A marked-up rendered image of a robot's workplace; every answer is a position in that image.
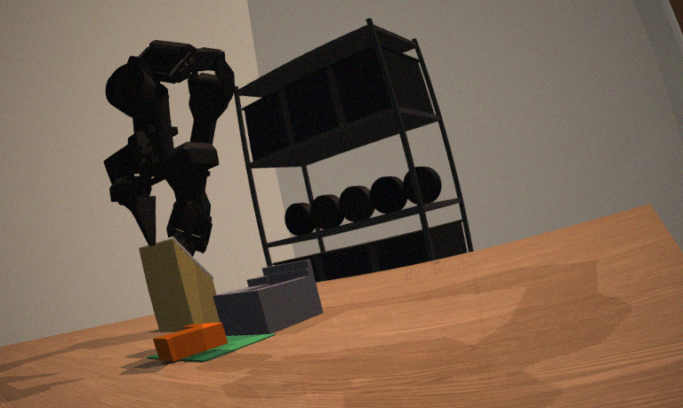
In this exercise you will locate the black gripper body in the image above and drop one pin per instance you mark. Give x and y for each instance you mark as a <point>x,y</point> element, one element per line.
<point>189,156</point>

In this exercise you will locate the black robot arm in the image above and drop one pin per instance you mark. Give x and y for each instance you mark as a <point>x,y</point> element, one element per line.
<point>135,89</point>

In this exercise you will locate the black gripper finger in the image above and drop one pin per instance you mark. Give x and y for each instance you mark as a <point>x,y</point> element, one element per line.
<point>143,209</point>
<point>188,187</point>

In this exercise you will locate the orange l-shaped part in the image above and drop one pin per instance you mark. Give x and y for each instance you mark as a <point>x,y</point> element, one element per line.
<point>193,339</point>

